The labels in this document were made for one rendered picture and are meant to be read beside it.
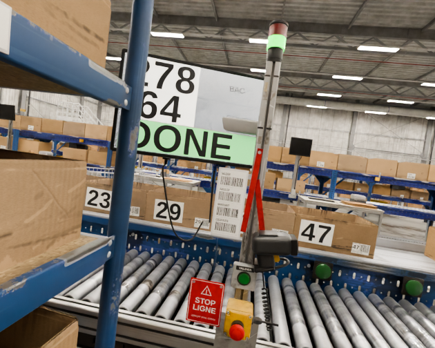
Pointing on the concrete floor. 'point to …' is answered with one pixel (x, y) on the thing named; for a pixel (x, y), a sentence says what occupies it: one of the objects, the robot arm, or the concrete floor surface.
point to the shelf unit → (32, 57)
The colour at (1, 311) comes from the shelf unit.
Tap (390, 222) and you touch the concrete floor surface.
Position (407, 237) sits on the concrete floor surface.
